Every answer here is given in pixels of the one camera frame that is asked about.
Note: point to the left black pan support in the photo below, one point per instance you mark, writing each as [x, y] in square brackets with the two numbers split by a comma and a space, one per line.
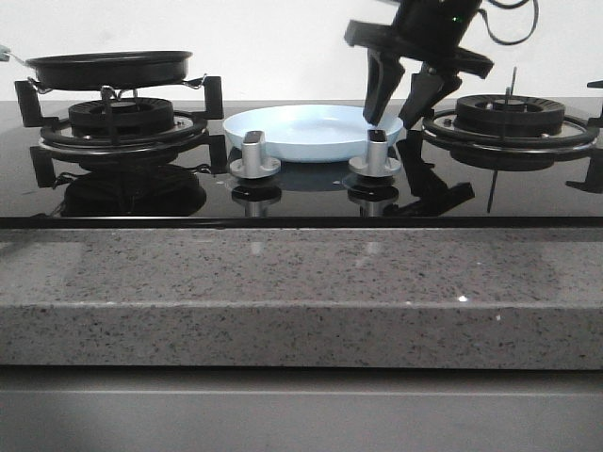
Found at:
[121, 153]

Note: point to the left black gas burner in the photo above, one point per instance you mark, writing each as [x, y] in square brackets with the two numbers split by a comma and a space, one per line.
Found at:
[132, 117]

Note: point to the black glass cooktop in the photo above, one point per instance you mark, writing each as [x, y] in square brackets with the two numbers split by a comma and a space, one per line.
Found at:
[436, 188]

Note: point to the black frying pan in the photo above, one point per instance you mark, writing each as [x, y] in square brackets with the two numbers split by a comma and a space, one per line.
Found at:
[120, 70]

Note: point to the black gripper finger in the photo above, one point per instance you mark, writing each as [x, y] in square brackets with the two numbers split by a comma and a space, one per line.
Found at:
[384, 75]
[428, 87]

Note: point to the right silver stove knob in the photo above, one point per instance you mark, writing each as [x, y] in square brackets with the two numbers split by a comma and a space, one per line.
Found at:
[375, 163]

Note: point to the light blue plate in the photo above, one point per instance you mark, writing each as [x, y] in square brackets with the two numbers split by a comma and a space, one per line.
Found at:
[304, 133]

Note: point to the silver stove knob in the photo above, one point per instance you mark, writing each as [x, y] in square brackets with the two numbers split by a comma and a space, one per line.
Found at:
[375, 163]
[254, 162]

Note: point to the right black pan support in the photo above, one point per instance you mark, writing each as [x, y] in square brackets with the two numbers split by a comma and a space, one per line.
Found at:
[577, 139]

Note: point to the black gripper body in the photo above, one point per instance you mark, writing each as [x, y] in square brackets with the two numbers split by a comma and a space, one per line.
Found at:
[429, 31]

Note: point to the black pan support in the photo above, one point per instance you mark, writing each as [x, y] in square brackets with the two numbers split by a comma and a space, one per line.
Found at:
[121, 153]
[577, 139]

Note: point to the left silver stove knob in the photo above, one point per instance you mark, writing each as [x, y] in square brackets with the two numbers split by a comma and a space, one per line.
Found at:
[254, 162]

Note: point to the grey cabinet front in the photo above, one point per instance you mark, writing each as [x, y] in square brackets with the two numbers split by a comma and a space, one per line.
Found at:
[194, 409]

